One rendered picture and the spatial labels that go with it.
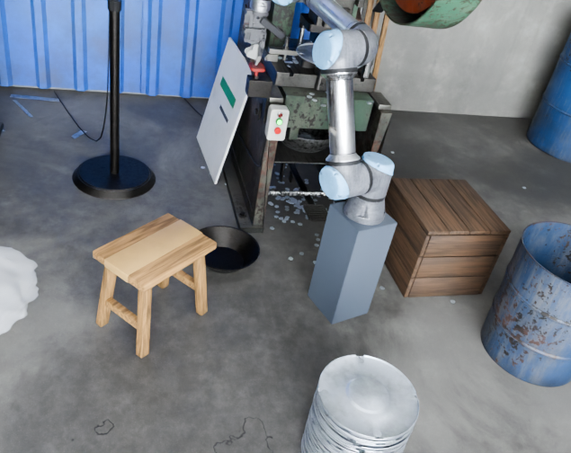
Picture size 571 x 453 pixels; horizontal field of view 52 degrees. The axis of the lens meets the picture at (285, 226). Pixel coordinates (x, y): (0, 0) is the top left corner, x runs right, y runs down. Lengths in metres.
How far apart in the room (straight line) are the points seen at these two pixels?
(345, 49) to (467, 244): 1.01
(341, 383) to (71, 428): 0.81
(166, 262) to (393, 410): 0.84
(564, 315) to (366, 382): 0.79
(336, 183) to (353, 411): 0.70
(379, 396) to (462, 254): 0.96
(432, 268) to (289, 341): 0.69
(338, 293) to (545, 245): 0.85
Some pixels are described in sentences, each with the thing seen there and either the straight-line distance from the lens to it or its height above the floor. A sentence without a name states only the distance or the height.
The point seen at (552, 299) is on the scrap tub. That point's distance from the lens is 2.21.
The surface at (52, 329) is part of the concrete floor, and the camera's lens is 2.22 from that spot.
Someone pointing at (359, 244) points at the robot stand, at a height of 0.39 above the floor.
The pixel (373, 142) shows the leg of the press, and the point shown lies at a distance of 2.63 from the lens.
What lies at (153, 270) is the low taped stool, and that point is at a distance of 1.93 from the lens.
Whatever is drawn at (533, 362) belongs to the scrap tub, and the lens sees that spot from 2.38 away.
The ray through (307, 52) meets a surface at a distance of 2.58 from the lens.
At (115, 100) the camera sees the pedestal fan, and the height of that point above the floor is 0.42.
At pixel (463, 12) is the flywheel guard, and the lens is 2.54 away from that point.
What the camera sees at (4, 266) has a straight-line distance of 2.25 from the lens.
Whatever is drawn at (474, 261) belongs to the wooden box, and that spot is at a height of 0.19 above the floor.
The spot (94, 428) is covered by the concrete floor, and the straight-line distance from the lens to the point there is 1.94.
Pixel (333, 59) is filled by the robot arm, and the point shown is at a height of 0.99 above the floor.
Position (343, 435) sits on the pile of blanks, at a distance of 1.68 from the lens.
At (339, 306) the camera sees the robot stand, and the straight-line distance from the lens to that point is 2.27.
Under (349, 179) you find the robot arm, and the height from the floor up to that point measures 0.65.
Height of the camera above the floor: 1.57
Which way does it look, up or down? 34 degrees down
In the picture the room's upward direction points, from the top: 11 degrees clockwise
